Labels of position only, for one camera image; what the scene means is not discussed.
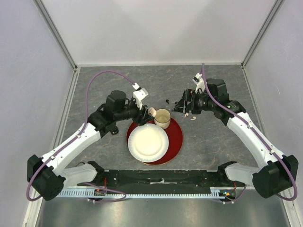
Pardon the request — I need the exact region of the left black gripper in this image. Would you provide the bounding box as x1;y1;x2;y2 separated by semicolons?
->
115;98;154;126

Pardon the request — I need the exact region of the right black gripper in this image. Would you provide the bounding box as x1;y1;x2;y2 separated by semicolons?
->
171;88;216;114

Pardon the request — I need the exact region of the pink earbud charging case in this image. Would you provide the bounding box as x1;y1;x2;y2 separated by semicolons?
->
148;107;157;117

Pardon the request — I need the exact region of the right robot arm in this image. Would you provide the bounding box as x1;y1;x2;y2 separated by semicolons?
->
173;74;298;201

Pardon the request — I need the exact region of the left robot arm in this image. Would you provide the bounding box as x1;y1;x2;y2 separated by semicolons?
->
27;88;152;201

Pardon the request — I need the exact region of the black earbud charging case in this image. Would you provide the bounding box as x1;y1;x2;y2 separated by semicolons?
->
110;126;119;135

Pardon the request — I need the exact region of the white paper plate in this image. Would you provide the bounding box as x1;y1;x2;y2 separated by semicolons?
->
127;123;169;163

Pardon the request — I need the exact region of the red round tray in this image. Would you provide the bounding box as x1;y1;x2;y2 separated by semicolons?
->
126;119;183;165

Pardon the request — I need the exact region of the beige mug black handle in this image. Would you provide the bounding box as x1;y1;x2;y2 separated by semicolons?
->
154;109;171;129

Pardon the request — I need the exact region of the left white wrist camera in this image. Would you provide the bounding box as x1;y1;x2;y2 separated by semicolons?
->
133;88;149;110

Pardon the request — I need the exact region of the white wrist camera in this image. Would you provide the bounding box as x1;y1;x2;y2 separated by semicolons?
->
133;88;149;110
192;73;205;94

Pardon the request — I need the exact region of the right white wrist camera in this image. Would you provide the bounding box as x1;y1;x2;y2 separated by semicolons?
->
192;73;205;94

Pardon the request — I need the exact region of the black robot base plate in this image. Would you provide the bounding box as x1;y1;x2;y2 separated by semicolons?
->
94;170;233;187

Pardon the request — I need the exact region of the grey cable duct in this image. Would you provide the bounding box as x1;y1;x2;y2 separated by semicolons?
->
57;186;237;199

